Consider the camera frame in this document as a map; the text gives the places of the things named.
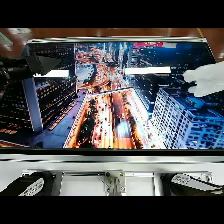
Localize pale grey shirt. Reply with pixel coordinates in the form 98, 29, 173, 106
182, 61, 224, 98

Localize silver frame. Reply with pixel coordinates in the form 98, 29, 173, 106
0, 153, 224, 197

